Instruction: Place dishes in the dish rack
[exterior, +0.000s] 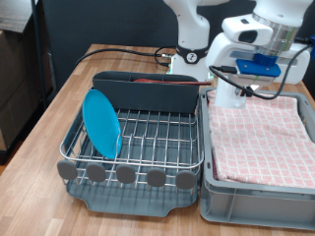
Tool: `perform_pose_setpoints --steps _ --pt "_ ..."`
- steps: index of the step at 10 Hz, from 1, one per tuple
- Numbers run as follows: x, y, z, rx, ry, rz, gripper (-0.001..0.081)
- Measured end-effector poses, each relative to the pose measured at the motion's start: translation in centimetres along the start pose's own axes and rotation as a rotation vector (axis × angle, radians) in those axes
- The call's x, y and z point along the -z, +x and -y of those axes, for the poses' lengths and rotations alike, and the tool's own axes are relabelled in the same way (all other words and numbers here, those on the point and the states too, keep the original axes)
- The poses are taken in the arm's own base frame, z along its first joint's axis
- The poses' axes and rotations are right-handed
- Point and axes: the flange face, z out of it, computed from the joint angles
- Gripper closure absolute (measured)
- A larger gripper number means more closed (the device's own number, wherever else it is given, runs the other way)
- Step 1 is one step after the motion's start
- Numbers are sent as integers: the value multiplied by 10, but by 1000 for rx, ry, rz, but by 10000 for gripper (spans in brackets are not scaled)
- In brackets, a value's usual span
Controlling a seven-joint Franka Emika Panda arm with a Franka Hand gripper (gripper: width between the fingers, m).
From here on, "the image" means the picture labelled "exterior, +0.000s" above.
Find wire dish rack grey tray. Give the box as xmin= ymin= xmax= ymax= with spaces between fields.
xmin=56 ymin=86 xmax=205 ymax=218

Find black metal pole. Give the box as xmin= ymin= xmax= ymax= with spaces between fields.
xmin=31 ymin=0 xmax=50 ymax=111

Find grey plastic crate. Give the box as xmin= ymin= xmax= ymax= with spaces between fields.
xmin=199 ymin=87 xmax=315 ymax=231

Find grey shelf board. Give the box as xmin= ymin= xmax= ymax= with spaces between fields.
xmin=0 ymin=0 xmax=37 ymax=33

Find dark partition panel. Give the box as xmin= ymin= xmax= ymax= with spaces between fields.
xmin=40 ymin=0 xmax=315 ymax=91

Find dark grey cutlery holder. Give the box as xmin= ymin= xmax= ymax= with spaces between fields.
xmin=92 ymin=70 xmax=201 ymax=115

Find blue cable clip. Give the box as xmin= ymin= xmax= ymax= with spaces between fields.
xmin=308 ymin=33 xmax=315 ymax=62

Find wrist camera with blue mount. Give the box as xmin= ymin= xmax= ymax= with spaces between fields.
xmin=227 ymin=53 xmax=283 ymax=84

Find black camera cable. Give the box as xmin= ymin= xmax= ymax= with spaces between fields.
xmin=208 ymin=43 xmax=313 ymax=100

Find white plastic mug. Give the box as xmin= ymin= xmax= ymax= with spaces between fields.
xmin=214 ymin=72 xmax=250 ymax=110

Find thick black table cable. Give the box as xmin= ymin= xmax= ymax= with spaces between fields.
xmin=74 ymin=45 xmax=178 ymax=68

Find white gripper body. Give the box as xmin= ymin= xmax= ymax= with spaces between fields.
xmin=205 ymin=32 xmax=311 ymax=86

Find brown wooden spoon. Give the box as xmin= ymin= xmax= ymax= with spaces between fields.
xmin=133 ymin=77 xmax=214 ymax=87

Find pink checkered cloth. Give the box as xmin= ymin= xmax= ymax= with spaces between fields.
xmin=207 ymin=88 xmax=315 ymax=190

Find blue plastic plate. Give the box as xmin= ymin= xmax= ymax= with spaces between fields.
xmin=82 ymin=88 xmax=123 ymax=160

